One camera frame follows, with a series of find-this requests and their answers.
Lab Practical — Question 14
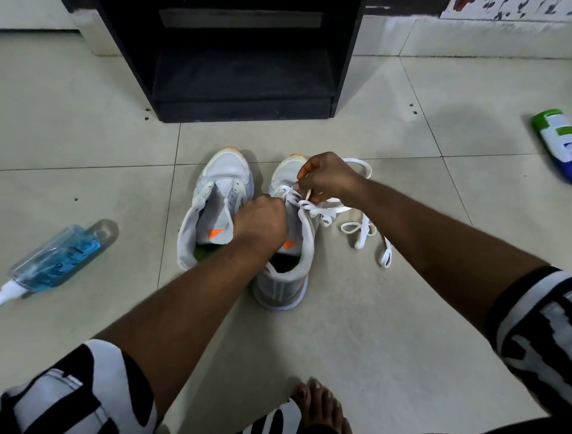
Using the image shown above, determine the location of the person's left hand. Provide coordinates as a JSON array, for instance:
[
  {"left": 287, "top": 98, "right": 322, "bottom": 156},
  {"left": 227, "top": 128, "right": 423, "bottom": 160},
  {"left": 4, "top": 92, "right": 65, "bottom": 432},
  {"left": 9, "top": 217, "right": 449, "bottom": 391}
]
[{"left": 233, "top": 194, "right": 290, "bottom": 256}]

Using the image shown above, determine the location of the person's right hand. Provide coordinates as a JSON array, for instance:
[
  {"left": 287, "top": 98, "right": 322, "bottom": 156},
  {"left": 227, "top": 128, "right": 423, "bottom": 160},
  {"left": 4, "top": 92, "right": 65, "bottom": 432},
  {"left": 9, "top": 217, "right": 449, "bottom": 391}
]
[{"left": 294, "top": 151, "right": 366, "bottom": 208}]

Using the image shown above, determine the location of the white shoelace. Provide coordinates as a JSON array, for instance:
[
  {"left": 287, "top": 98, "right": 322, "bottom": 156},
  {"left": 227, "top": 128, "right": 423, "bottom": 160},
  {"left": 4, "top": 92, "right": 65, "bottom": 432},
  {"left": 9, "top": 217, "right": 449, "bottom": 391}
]
[
  {"left": 340, "top": 213, "right": 394, "bottom": 269},
  {"left": 275, "top": 157, "right": 373, "bottom": 228}
]

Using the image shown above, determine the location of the grey sneaker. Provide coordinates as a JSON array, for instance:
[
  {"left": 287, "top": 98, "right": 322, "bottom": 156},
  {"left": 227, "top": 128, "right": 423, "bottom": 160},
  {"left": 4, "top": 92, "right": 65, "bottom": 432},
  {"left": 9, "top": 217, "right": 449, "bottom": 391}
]
[
  {"left": 176, "top": 147, "right": 256, "bottom": 272},
  {"left": 251, "top": 154, "right": 321, "bottom": 312}
]

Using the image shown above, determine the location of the person's right forearm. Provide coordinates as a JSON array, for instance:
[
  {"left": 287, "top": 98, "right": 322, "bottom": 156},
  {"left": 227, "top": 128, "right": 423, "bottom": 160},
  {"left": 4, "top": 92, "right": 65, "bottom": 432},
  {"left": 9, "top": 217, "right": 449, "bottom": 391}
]
[{"left": 352, "top": 178, "right": 549, "bottom": 337}]

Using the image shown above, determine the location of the person's left forearm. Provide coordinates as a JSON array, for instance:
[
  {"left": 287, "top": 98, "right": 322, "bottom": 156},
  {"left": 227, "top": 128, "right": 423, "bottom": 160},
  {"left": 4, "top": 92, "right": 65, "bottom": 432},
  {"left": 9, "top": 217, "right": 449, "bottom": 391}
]
[{"left": 95, "top": 235, "right": 270, "bottom": 419}]

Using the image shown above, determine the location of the person's right foot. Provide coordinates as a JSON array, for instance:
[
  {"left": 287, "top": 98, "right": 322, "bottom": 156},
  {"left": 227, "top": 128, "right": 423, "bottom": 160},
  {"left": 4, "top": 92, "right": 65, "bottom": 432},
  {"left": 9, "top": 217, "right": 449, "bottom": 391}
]
[{"left": 291, "top": 377, "right": 353, "bottom": 434}]

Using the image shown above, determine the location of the black open shelf box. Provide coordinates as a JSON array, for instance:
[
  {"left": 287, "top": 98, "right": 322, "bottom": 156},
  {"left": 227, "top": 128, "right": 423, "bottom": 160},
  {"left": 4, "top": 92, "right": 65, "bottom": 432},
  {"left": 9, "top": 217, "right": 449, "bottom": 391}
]
[{"left": 96, "top": 0, "right": 367, "bottom": 124}]

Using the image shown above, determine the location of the dark brown wooden cabinet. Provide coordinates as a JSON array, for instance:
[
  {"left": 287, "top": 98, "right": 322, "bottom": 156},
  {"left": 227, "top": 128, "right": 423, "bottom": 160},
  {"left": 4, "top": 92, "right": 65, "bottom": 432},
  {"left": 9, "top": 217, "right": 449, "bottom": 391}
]
[{"left": 61, "top": 0, "right": 452, "bottom": 17}]

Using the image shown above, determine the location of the blue transparent bottle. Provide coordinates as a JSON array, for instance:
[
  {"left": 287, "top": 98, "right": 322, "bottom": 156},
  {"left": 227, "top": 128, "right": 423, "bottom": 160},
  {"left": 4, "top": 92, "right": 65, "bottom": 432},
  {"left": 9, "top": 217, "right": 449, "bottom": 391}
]
[{"left": 0, "top": 219, "right": 120, "bottom": 307}]

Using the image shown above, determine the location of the green blue white bottle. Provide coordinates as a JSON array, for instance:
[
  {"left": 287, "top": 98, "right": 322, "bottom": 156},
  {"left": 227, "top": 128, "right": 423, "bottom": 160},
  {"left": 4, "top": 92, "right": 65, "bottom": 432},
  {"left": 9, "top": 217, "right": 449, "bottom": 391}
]
[{"left": 530, "top": 108, "right": 572, "bottom": 183}]

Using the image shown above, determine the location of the zebra striped garment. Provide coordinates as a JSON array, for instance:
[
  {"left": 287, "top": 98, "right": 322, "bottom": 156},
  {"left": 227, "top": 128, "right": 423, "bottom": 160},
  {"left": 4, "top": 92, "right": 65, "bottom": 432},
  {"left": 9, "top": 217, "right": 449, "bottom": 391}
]
[{"left": 0, "top": 266, "right": 572, "bottom": 434}]

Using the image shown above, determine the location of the white floral patterned sheet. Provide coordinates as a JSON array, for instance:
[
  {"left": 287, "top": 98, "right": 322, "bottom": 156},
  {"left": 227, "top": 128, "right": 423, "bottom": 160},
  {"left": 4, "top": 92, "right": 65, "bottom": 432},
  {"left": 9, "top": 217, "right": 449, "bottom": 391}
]
[{"left": 440, "top": 0, "right": 572, "bottom": 22}]

